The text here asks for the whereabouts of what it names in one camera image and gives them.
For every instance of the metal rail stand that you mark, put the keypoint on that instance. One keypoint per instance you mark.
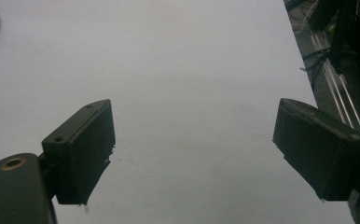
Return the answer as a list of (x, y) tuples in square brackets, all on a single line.
[(339, 90)]

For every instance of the dark equipment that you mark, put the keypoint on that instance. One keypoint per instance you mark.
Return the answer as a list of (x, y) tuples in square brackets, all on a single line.
[(352, 28)]

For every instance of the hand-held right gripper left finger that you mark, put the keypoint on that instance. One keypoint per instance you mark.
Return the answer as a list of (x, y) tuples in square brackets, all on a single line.
[(81, 149)]

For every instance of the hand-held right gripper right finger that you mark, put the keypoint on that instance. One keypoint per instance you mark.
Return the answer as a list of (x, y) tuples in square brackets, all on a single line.
[(318, 149)]

